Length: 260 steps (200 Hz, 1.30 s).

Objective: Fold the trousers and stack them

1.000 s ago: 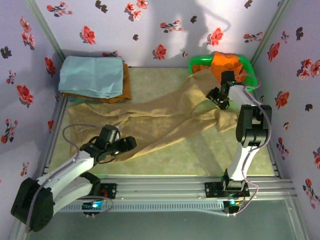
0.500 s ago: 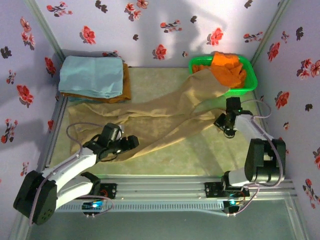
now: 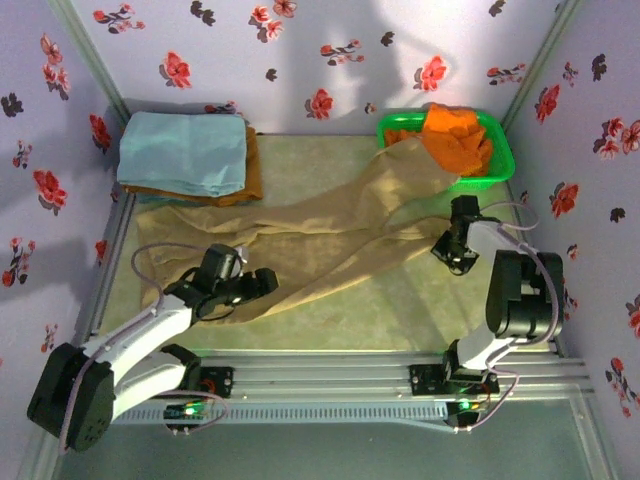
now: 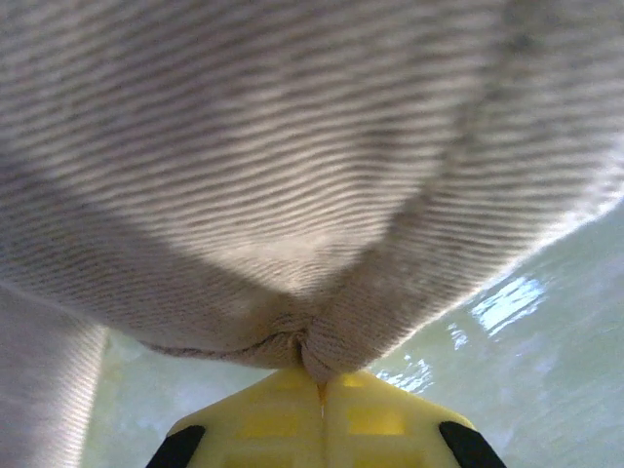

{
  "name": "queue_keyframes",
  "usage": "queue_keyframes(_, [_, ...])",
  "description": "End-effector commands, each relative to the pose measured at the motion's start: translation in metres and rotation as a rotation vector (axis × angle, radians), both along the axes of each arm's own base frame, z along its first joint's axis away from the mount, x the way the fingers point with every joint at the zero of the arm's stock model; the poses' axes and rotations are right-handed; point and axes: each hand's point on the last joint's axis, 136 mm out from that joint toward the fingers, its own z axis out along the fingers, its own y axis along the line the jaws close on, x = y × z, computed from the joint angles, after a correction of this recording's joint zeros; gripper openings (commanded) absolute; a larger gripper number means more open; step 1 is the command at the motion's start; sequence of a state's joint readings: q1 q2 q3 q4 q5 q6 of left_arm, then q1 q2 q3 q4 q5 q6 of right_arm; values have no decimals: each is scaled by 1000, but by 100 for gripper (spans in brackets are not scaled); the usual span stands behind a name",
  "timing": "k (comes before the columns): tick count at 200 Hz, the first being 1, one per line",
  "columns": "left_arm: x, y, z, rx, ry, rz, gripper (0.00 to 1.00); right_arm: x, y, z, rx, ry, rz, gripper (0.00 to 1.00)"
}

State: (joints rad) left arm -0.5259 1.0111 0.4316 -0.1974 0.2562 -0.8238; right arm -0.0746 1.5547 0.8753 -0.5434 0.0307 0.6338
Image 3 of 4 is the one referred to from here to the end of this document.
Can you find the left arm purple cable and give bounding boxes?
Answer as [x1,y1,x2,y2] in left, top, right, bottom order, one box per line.
[58,242,229,456]

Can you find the aluminium corner post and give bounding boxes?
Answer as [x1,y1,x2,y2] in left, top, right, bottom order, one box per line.
[501,0,584,132]
[49,0,132,134]

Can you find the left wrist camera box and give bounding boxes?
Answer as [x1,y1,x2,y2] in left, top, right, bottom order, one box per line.
[202,243,250,287]

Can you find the grey slotted cable duct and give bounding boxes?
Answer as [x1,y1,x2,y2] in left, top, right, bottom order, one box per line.
[112,403,449,426]

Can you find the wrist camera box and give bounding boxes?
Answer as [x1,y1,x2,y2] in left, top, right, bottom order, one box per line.
[202,243,250,287]
[449,195,484,221]

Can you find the orange trousers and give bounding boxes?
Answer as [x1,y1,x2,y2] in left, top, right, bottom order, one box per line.
[382,103,495,179]

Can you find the light teal folded trousers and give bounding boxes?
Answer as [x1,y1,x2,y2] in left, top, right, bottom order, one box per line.
[117,110,250,199]

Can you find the green plastic basket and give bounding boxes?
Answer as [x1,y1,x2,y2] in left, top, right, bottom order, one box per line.
[375,108,516,194]

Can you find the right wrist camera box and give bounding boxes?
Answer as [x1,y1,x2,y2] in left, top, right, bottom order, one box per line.
[449,195,484,221]

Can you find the beige trousers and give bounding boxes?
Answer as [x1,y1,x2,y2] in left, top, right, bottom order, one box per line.
[134,135,464,324]

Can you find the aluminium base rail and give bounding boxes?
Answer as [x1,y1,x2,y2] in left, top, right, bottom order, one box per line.
[199,349,596,401]

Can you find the brown folded trousers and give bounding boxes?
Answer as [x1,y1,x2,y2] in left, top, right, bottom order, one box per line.
[122,125,265,208]

